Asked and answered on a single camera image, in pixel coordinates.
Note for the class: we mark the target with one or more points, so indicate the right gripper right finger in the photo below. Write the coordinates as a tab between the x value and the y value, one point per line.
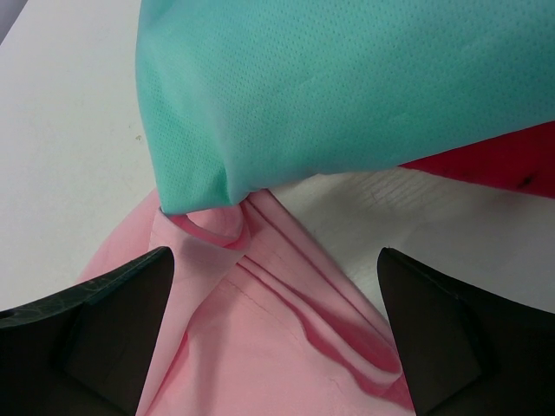
464	350

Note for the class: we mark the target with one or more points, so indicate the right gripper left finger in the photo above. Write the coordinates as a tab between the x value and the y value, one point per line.
86	350

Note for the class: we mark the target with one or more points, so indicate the magenta folded t shirt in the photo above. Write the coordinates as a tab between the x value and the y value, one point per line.
521	161

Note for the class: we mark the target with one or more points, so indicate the teal folded t shirt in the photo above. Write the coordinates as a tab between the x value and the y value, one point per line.
238	96

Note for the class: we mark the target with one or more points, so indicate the pink t shirt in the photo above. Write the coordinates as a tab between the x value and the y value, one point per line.
260	321

